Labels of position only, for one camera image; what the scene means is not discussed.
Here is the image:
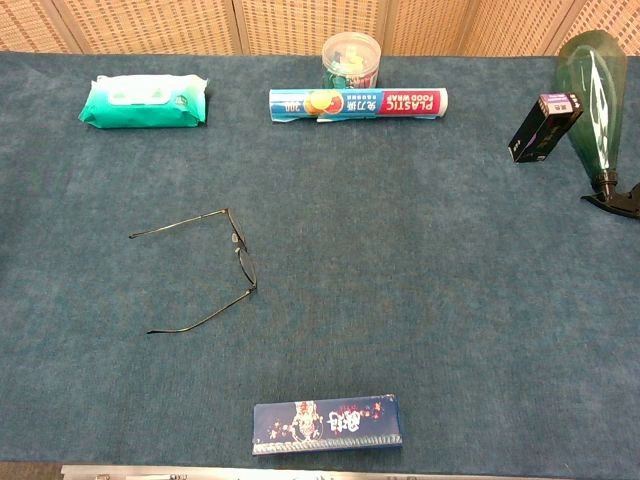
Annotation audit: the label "metal table edge rail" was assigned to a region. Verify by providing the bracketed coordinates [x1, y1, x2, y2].
[59, 464, 576, 480]

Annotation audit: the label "blue felt table cover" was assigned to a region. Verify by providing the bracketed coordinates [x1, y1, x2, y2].
[0, 51, 640, 480]

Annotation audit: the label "black and purple small box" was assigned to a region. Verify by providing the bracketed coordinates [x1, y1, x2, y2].
[507, 91, 585, 164]

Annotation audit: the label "green wet wipes pack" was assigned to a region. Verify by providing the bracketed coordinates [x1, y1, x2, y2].
[77, 74, 210, 130]

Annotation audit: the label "plastic food wrap box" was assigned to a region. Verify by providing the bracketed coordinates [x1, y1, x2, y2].
[268, 87, 450, 124]

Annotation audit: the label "dark blue patterned box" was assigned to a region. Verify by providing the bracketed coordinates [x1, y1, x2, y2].
[251, 393, 404, 457]

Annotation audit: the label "wicker folding screen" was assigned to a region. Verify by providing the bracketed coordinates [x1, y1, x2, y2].
[0, 0, 640, 57]

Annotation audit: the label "thin black metal eyeglasses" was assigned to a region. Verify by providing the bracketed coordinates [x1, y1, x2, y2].
[128, 208, 259, 335]

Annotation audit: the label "green spray bottle black trigger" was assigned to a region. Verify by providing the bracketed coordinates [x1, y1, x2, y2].
[554, 29, 640, 220]

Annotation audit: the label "clear jar of colourful clips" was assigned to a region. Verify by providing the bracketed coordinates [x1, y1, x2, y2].
[321, 32, 382, 90]

